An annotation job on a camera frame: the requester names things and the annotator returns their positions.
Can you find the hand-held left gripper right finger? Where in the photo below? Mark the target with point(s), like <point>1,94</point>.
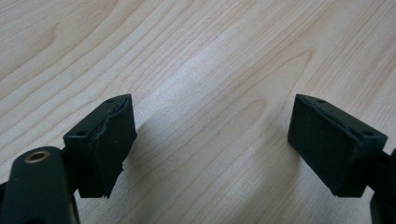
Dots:
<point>336,149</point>

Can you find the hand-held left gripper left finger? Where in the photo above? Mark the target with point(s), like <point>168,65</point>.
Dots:
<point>102,146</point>

